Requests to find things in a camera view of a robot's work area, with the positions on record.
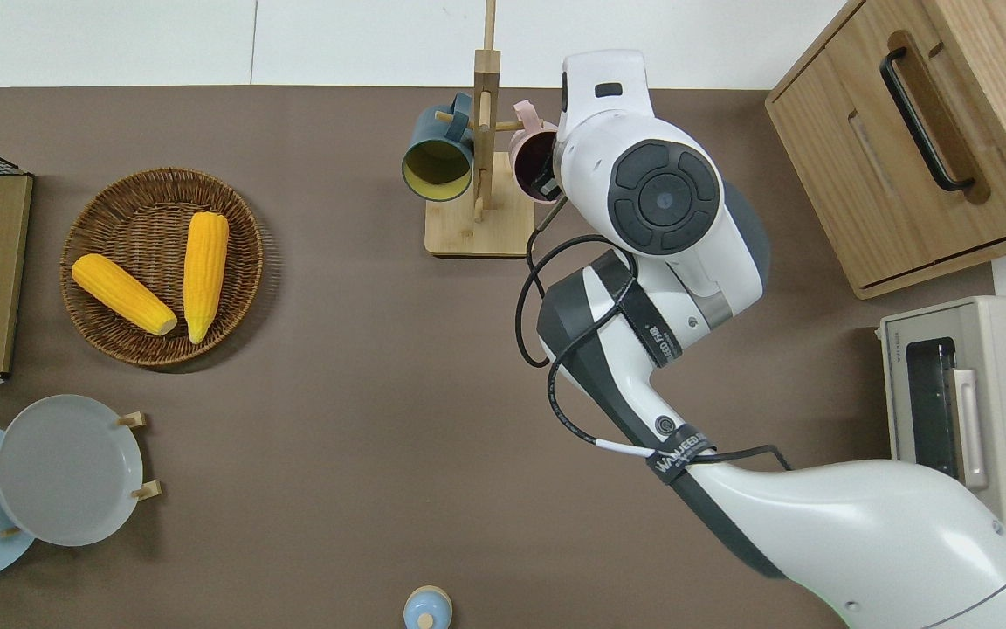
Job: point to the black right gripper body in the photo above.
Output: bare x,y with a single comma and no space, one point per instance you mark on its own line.
551,185

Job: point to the pink mug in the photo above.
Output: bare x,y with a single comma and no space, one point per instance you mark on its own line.
531,131

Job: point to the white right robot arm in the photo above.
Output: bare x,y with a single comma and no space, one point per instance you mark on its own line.
660,201

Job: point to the wooden mug tree stand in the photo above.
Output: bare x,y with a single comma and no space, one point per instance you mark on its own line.
468,236

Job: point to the dark teal mug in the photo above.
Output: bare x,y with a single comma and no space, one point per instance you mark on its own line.
424,131

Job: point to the wooden drawer cabinet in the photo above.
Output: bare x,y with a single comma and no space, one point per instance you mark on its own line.
826,157

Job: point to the brown table mat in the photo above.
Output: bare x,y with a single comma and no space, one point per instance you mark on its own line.
337,437

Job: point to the yellow corn cob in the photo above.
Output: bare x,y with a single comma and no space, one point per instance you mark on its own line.
206,271
119,293

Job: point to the round wicker basket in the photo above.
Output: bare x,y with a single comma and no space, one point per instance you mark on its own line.
145,210

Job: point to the small blue round bell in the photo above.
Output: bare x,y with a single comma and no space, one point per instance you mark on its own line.
427,607

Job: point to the wooden plate rack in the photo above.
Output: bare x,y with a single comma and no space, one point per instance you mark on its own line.
147,490

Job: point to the grey plate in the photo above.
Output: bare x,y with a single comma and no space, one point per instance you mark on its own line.
66,472

